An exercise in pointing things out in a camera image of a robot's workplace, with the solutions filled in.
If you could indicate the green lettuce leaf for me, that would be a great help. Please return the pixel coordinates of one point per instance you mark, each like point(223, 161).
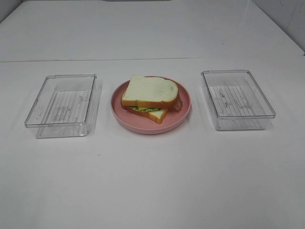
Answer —
point(148, 110)

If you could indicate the white bread slice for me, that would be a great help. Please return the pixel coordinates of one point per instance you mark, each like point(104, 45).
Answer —
point(156, 116)
point(151, 92)

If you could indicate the red bacon strip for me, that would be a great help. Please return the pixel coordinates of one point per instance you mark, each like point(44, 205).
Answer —
point(178, 105)

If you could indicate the yellow cheese slice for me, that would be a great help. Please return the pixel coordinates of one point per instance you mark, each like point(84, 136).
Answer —
point(142, 109)

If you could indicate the pink round plate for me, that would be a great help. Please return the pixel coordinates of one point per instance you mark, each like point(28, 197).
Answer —
point(143, 125)

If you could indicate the clear plastic right container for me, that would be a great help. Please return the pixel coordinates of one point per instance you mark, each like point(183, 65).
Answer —
point(235, 101)

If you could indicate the clear plastic container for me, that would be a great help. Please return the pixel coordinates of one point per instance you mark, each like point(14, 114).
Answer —
point(64, 107)
point(235, 101)

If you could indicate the clear plastic left container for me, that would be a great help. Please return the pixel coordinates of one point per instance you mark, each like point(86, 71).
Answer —
point(64, 107)

